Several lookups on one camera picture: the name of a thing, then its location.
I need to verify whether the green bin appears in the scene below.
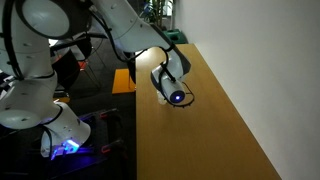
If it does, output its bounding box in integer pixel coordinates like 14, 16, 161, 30
163, 28, 188, 45

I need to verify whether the red black clamp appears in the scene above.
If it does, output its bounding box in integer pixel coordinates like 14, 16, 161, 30
101, 139, 126, 155
99, 109, 124, 125

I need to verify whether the green potted plant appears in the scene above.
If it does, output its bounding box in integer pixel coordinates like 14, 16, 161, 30
139, 0, 175, 28

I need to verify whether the black office chair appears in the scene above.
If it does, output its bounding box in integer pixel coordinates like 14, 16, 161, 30
49, 46, 101, 93

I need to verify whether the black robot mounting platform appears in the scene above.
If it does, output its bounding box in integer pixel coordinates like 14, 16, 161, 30
0, 108, 138, 180

